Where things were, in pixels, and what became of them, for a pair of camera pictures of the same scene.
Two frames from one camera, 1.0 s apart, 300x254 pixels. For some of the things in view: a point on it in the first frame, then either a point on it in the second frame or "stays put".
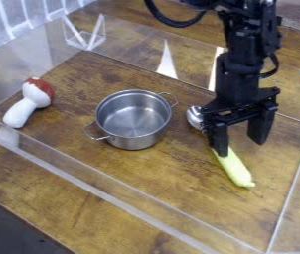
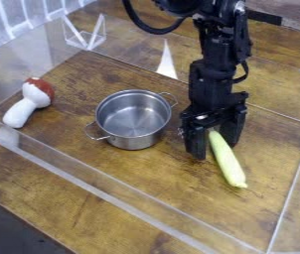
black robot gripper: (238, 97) to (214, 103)
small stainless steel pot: (131, 118) stays put
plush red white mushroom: (38, 96) stays put
